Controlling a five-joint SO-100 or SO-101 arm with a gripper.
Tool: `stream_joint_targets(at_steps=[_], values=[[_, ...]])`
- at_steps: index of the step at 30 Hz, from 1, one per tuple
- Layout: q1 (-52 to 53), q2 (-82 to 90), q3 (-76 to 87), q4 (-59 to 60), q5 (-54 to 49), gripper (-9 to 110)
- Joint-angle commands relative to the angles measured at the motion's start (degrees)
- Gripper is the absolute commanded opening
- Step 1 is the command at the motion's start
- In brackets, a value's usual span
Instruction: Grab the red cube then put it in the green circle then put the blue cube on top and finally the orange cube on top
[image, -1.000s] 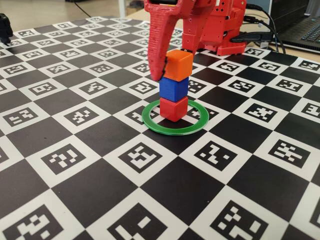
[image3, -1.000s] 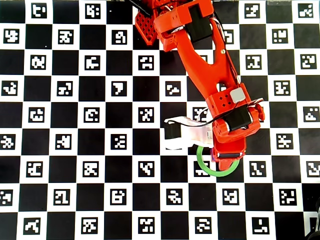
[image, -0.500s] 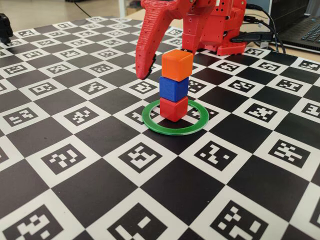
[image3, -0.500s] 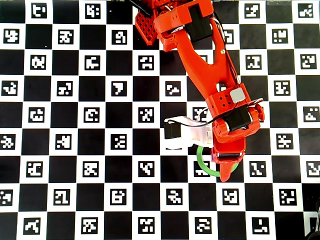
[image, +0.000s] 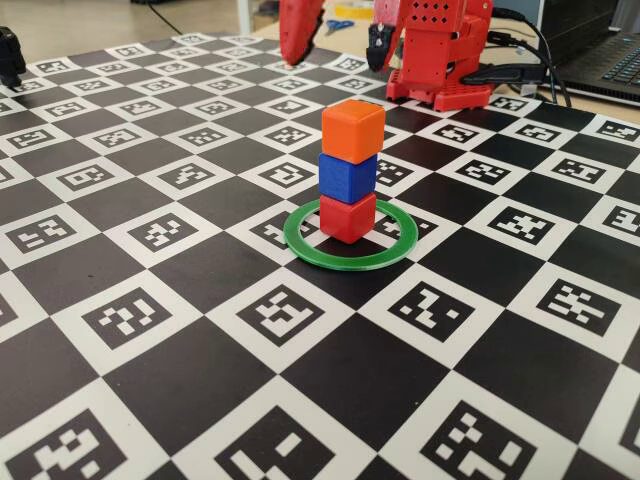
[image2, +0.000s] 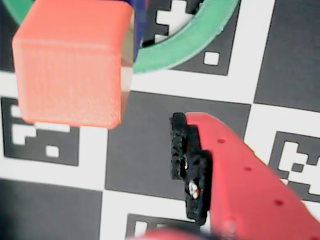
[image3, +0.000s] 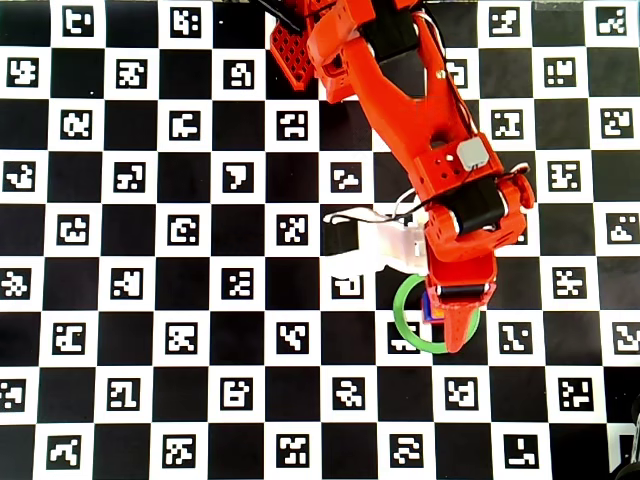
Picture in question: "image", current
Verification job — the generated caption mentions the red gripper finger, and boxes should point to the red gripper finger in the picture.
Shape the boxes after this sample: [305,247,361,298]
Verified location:
[277,0,325,67]
[364,0,404,72]

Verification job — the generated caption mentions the orange cube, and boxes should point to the orange cube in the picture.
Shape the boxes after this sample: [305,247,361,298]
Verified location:
[320,98,386,165]

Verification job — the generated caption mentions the blue cube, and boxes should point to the blue cube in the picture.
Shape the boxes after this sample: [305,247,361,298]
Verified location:
[317,152,379,205]

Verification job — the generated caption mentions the red cube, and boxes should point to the red cube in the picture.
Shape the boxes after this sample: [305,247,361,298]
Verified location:
[317,192,378,246]

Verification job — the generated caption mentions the red perforated robot base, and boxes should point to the red perforated robot base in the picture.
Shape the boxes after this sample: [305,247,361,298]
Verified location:
[384,67,494,114]

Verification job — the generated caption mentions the beige cardboard box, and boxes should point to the beige cardboard box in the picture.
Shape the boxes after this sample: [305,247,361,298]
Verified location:
[251,7,282,31]

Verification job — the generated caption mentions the black laptop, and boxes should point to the black laptop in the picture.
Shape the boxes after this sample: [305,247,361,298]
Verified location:
[542,0,640,104]

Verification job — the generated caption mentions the black stand clamp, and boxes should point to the black stand clamp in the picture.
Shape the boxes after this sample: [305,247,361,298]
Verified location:
[0,25,27,92]

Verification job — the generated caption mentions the black white marker checkerboard mat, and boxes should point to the black white marker checkerboard mat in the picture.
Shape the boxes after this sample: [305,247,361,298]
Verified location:
[0,32,640,480]

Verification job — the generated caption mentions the blue handled scissors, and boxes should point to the blue handled scissors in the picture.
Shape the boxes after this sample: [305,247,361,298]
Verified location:
[323,18,356,37]

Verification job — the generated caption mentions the black cable with small connector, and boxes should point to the black cable with small connector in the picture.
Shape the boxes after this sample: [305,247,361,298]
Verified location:
[487,30,546,64]

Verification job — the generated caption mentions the black cable with thick plug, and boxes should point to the black cable with thick plug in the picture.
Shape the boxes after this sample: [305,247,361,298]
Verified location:
[459,62,549,87]

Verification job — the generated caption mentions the long black curved cable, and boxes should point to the long black curved cable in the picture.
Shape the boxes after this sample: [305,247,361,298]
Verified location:
[492,7,574,109]

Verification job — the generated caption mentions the green flat ring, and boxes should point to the green flat ring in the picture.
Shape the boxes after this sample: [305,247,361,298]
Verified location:
[282,195,419,272]

